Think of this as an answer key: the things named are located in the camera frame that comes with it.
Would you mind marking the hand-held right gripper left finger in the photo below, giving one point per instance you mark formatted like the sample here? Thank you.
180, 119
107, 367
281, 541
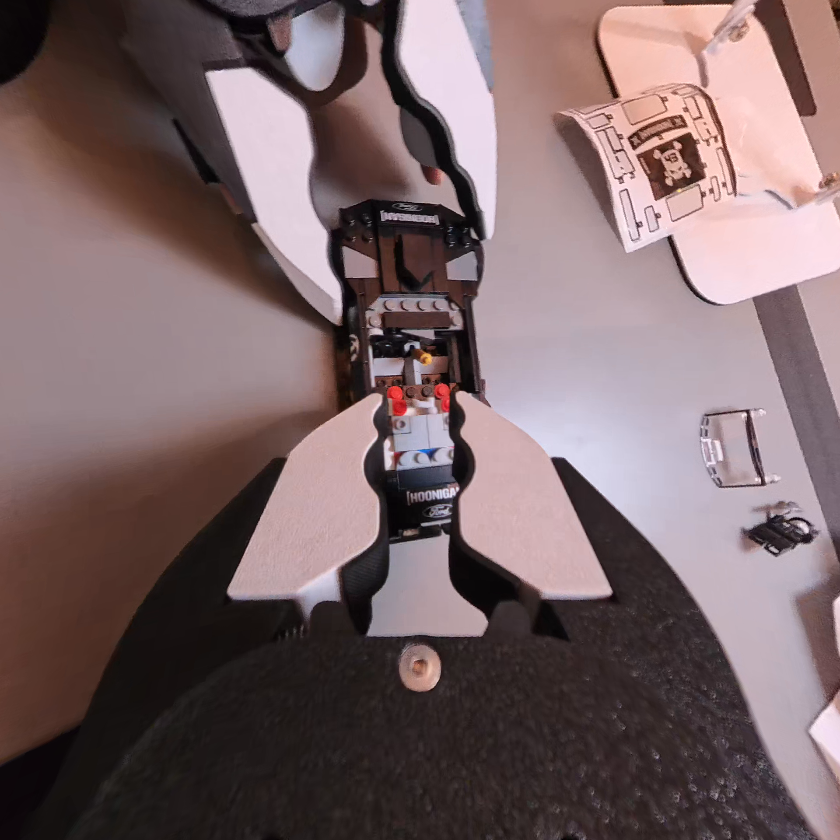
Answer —
309, 519

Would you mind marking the sticker sheet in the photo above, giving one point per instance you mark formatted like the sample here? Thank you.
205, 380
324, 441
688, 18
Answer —
656, 158

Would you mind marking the clear lego windshield piece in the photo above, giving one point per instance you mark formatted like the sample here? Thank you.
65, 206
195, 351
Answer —
733, 446

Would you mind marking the white booklet stand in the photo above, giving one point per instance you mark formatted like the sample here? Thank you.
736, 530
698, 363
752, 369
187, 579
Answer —
761, 223

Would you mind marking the small black lego part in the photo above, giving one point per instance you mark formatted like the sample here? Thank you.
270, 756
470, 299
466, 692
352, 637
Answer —
781, 532

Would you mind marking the black lego car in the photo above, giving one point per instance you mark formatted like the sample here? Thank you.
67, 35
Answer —
414, 289

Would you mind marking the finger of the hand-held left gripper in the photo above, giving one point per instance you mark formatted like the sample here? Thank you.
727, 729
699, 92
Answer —
460, 92
269, 158

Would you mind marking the person's left hand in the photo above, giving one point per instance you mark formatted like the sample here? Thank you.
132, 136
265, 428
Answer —
433, 173

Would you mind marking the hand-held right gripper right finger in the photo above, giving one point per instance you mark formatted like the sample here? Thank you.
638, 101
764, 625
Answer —
532, 519

